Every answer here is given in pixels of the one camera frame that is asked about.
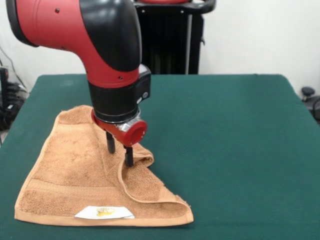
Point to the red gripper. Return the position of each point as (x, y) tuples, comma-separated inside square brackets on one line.
[(132, 133)]

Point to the dark green table cloth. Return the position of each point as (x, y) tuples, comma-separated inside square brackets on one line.
[(225, 150)]

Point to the black equipment stack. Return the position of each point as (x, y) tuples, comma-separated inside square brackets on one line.
[(6, 105)]

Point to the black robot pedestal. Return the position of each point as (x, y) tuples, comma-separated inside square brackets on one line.
[(172, 45)]

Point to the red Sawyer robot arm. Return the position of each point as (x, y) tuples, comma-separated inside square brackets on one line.
[(82, 37)]

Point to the orange terry towel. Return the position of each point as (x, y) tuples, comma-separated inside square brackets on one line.
[(75, 180)]

